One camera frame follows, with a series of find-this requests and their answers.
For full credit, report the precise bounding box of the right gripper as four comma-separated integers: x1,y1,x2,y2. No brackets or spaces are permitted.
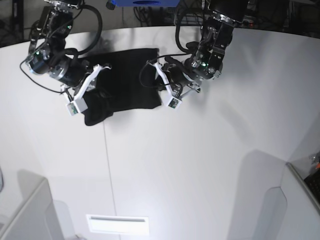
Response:
48,56,112,102

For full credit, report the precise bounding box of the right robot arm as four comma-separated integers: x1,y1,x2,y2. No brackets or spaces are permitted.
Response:
23,0,112,101

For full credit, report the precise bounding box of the black T-shirt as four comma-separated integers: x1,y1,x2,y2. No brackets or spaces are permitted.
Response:
83,48,162,127

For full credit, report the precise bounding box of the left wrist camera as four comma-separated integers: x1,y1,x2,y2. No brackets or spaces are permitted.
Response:
165,96,183,110

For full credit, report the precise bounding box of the white left monitor stand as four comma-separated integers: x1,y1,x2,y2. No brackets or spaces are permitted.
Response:
0,177,64,240

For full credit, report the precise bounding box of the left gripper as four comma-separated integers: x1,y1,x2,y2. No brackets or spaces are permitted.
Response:
147,58,202,100

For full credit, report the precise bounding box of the black keyboard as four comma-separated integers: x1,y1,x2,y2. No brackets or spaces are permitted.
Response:
304,170,320,201

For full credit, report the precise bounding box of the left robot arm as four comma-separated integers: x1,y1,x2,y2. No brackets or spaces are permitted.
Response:
139,0,249,99

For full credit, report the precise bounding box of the blue box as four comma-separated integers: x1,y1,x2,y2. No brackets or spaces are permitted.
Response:
111,0,180,7

